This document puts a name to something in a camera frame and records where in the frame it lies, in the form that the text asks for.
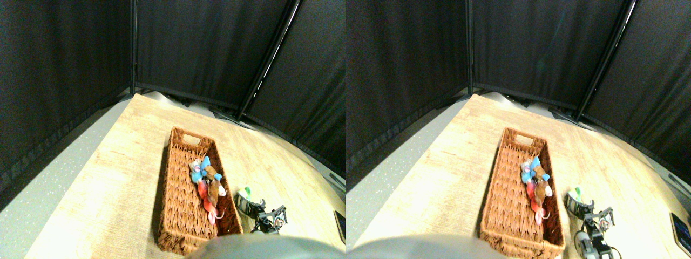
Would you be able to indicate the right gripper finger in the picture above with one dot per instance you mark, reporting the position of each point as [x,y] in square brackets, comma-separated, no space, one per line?
[590,208]
[573,208]
[243,207]
[261,207]

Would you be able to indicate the green toy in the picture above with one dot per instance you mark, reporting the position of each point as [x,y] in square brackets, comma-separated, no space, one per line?
[246,192]
[577,193]

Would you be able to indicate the brown plush toy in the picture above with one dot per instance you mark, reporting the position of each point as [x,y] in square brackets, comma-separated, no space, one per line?
[543,191]
[216,191]

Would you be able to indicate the red toy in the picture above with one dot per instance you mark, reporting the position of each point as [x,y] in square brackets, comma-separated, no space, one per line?
[208,208]
[536,208]

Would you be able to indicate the grey blue toy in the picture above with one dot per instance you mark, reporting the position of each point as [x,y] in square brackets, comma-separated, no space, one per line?
[207,163]
[537,163]

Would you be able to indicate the brown wicker basket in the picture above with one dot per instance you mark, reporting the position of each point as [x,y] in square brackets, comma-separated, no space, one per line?
[505,210]
[181,210]

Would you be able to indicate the black phone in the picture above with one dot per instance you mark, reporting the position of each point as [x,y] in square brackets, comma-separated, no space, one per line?
[681,231]
[341,224]

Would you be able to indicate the black curtain stand foot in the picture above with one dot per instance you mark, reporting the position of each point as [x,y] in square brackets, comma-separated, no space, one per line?
[183,100]
[567,116]
[521,100]
[229,116]

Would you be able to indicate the black curtain stand pole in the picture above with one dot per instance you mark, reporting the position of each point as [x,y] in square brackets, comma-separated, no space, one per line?
[249,97]
[133,43]
[587,97]
[469,43]

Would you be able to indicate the black bracket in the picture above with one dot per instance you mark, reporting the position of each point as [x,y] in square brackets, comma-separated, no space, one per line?
[609,212]

